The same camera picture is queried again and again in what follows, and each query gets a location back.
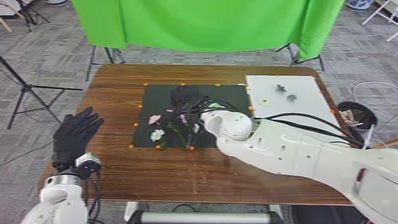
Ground pale grey bar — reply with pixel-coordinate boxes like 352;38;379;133
126;211;285;224

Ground white flower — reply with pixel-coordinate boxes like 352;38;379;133
148;128;167;143

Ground green sprig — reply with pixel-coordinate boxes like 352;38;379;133
181;123;199;149
164;121;185;144

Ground white chair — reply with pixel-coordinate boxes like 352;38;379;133
361;0;398;43

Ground black cable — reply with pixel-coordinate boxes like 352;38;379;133
187;96;253;116
251;112;366;148
260;117;359;148

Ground black tripod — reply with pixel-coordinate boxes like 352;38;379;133
0;55;86;131

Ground white sheet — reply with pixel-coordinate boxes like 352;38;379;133
244;74;347;135

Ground dark mat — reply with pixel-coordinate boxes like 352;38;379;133
130;83;256;150

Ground black round bin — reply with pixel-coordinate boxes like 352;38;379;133
336;101;380;130

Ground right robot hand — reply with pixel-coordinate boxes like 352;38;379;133
169;85;208;114

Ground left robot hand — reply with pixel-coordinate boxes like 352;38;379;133
50;106;107;172

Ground black cloth stand leg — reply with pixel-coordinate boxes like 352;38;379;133
84;45;128;83
274;42;327;72

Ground white floor cable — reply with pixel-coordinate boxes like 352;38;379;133
350;80;398;101

